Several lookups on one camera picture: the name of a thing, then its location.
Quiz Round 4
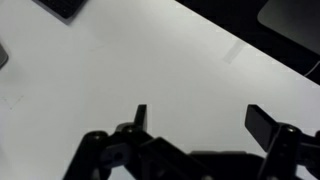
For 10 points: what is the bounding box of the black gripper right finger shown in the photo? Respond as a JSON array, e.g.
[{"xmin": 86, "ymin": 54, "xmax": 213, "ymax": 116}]
[{"xmin": 244, "ymin": 104, "xmax": 320, "ymax": 180}]

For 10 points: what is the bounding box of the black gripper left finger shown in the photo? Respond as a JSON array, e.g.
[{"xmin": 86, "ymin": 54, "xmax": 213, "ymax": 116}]
[{"xmin": 63, "ymin": 104, "xmax": 214, "ymax": 180}]

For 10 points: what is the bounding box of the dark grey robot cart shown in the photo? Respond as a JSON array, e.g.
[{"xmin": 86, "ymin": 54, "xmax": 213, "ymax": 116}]
[{"xmin": 257, "ymin": 0, "xmax": 320, "ymax": 56}]

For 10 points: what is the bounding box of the white cable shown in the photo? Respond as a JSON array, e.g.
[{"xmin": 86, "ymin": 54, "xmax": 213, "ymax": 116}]
[{"xmin": 303, "ymin": 59, "xmax": 320, "ymax": 78}]

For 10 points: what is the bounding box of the grey monitor stand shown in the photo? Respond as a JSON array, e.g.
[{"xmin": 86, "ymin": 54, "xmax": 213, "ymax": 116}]
[{"xmin": 0, "ymin": 43, "xmax": 9, "ymax": 70}]

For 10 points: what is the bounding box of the black keyboard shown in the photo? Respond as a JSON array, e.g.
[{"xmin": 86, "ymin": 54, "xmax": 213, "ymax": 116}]
[{"xmin": 32, "ymin": 0, "xmax": 89, "ymax": 20}]

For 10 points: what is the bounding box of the clear tape strip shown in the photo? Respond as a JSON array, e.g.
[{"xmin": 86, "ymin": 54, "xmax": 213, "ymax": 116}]
[{"xmin": 222, "ymin": 39, "xmax": 248, "ymax": 65}]

